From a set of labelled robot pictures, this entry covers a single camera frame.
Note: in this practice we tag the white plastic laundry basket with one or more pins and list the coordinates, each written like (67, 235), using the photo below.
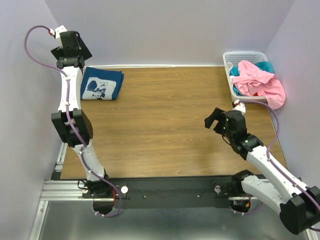
(231, 59)

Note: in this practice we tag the teal t shirt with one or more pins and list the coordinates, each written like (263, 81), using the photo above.
(263, 65)

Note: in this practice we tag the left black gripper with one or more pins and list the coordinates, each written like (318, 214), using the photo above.
(84, 51)

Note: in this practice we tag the dark blue t shirt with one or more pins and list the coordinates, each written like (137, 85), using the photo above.
(99, 84)

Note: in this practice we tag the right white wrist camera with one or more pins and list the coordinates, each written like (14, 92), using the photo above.
(240, 107)

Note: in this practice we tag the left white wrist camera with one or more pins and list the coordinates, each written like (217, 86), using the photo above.
(58, 31)

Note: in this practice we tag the pink t shirt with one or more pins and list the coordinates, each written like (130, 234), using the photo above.
(255, 82)

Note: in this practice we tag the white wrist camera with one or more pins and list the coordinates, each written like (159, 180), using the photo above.
(240, 107)
(58, 31)

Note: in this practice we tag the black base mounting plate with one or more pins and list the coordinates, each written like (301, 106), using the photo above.
(168, 192)

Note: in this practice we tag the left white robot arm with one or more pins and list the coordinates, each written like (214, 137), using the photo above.
(70, 121)

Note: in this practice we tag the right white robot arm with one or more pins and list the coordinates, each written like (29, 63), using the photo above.
(296, 204)

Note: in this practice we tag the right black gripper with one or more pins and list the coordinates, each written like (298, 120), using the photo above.
(218, 114)

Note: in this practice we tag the aluminium frame rail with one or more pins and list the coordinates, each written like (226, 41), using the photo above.
(63, 214)

